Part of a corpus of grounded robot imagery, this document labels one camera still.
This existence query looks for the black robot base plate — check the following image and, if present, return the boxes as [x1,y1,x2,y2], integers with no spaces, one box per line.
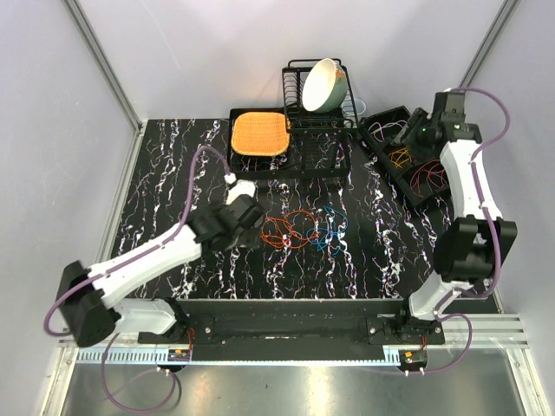
[138,299,445,345]

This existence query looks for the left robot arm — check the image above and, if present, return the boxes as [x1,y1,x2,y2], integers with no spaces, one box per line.
[55,194,264,348]

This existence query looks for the cream ceramic bowl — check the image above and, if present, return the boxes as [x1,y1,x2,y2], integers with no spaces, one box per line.
[302,58,348,114]

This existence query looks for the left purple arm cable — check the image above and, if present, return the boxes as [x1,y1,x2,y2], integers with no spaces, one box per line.
[43,146,238,413]

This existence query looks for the aluminium frame post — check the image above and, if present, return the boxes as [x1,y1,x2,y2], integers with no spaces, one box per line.
[459,0,521,88]
[60,0,146,135]

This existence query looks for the yellow cable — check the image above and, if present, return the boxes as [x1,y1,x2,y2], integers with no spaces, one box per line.
[388,146,413,169]

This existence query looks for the orange woven basket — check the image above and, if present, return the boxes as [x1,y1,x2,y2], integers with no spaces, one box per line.
[231,111,291,157]

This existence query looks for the black tray rack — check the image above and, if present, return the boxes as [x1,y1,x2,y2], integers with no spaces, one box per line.
[226,108,351,180]

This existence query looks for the left aluminium frame post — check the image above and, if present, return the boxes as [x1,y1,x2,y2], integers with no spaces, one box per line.
[60,0,146,135]

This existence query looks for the orange cable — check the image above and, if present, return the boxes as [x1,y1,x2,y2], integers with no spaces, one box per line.
[259,210,320,250]

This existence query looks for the black wire dish rack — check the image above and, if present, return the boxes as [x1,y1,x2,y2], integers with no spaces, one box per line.
[282,58,358,134]

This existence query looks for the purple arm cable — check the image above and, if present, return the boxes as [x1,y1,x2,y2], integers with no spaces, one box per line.
[43,146,238,413]
[427,87,512,376]

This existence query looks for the slotted cable duct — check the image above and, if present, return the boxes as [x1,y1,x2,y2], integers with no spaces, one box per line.
[76,343,427,367]

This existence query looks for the right aluminium frame post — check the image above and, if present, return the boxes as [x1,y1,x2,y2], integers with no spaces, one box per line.
[459,0,521,88]

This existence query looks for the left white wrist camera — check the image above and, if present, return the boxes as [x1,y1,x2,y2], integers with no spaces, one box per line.
[225,179,257,205]

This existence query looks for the blue cable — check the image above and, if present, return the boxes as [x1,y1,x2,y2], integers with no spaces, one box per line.
[305,205,349,255]

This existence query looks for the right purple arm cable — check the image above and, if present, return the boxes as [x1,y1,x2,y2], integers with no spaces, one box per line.
[427,87,512,376]

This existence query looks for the black compartment bin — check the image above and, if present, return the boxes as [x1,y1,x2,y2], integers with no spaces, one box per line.
[359,106,450,207]

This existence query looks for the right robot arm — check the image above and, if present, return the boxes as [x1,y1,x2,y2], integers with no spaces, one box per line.
[392,88,518,344]

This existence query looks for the clear plastic cup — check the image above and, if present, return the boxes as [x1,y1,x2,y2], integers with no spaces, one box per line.
[341,98,367,126]

